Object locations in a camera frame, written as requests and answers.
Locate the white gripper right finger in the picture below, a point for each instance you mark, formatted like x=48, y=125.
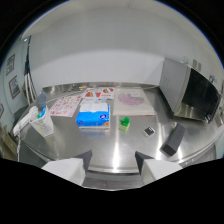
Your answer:
x=156, y=169

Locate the red patterned sheet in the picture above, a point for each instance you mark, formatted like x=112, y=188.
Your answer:
x=99, y=93

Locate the pink sticker sheet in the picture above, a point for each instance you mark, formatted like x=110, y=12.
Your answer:
x=65, y=105

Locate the green toy block figure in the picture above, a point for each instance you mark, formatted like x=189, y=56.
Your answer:
x=125, y=123

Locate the stainless steel microwave oven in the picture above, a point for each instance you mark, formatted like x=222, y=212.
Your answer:
x=190, y=91

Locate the white handheld appliance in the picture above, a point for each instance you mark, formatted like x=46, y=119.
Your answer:
x=25, y=120

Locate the clear plastic container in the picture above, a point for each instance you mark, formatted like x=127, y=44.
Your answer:
x=43, y=124

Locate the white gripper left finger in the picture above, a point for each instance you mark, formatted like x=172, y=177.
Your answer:
x=68, y=168

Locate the small black square box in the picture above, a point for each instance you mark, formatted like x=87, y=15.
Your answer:
x=148, y=131

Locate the black glasses case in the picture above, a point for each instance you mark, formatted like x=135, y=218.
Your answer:
x=173, y=140

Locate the white sheet with pink drawing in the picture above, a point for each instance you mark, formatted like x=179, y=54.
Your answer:
x=132, y=101

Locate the blue tissue pack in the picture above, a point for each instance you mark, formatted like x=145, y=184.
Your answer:
x=93, y=116

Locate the framed wall picture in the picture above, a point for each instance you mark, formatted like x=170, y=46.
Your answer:
x=10, y=64
x=14, y=86

